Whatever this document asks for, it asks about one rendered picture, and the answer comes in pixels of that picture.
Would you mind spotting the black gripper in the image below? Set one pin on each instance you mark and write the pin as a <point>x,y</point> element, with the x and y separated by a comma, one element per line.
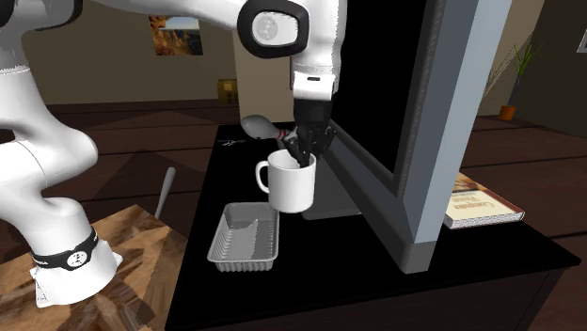
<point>312,114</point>

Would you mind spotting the white mug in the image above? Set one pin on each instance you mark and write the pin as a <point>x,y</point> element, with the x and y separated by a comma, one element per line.
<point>291,188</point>

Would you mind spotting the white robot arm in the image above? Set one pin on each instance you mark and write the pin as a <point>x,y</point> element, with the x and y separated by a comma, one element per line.
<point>41,151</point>

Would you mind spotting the white bowling pin red stripes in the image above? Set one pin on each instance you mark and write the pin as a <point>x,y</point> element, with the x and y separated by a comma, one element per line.
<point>259,126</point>

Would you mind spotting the brown cardboard box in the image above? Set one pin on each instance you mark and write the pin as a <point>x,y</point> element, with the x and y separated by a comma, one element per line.
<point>228,91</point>

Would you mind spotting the grey ribbed plastic tray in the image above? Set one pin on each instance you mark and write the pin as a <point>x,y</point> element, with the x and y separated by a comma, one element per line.
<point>243,238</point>

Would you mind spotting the large grey-framed black monitor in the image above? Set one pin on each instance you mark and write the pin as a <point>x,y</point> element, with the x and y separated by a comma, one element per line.
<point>431,114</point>

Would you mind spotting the black table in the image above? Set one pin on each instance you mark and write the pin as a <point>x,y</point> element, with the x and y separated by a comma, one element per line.
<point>344,284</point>

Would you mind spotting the grey stick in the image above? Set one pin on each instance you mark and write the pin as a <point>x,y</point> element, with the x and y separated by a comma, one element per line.
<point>164,192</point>

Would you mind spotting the cream and brown book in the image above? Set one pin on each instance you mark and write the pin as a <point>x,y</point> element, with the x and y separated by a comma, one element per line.
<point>481,206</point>

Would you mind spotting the green plant in orange pot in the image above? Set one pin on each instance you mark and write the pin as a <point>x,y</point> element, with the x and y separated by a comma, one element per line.
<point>508,111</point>

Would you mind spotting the wooden patterned robot stand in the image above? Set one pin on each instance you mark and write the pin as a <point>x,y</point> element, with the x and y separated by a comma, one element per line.
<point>137,256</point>

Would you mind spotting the canyon landscape wall picture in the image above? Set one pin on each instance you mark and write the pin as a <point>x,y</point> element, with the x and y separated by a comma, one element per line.
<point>176,36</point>

